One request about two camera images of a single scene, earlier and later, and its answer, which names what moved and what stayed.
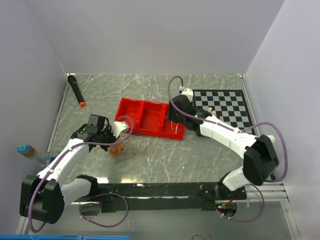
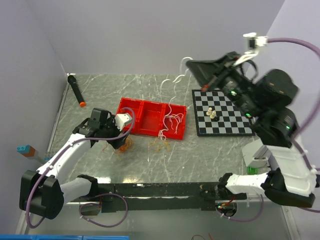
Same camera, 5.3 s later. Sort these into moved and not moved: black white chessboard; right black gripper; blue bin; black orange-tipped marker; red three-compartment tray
Moved: right black gripper
Not moved: black orange-tipped marker; blue bin; red three-compartment tray; black white chessboard
